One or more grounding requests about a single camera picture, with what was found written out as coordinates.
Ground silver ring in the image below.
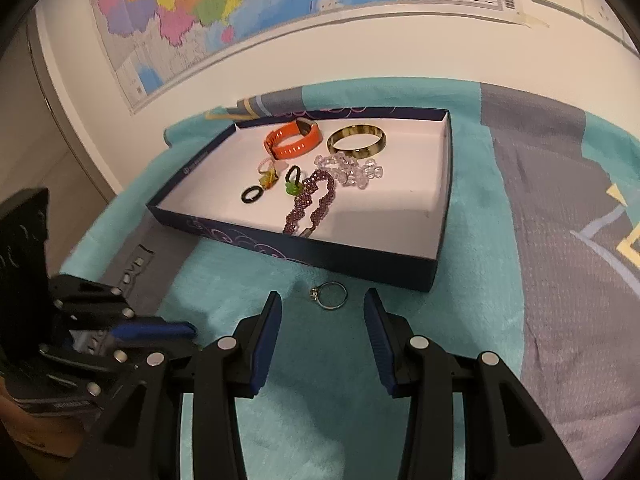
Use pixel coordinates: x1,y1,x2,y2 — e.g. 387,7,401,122
310,281,348,311

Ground black ring with green stone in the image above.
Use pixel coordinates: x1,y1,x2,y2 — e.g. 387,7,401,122
283,166,304,197

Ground teal grey printed blanket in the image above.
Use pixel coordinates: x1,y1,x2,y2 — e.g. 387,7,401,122
60,77,640,480

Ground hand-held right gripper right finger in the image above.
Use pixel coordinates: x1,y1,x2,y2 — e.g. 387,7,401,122
363,287,583,480

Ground purple beaded bracelet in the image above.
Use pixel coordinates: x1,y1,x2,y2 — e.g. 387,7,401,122
282,170,337,237

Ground clear crystal bead bracelet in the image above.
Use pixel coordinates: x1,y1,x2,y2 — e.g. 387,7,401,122
314,150,386,190

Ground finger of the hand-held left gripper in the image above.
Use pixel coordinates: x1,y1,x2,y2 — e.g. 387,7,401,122
50,274,196,341
39,339,147,400

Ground tortoiseshell bangle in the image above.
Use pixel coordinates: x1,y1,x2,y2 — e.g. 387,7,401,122
326,125,388,157

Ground orange smartwatch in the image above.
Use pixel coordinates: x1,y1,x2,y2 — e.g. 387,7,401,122
264,119,322,161

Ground colourful wall map poster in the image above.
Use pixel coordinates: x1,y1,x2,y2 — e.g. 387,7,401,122
87,0,521,116

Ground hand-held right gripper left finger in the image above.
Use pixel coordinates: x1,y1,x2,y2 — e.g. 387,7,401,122
82,290,283,480

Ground dark blue jewelry box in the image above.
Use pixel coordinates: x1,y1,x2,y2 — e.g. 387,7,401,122
146,106,453,292

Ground person's left hand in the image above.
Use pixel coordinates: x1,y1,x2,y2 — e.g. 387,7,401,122
0,395,86,461

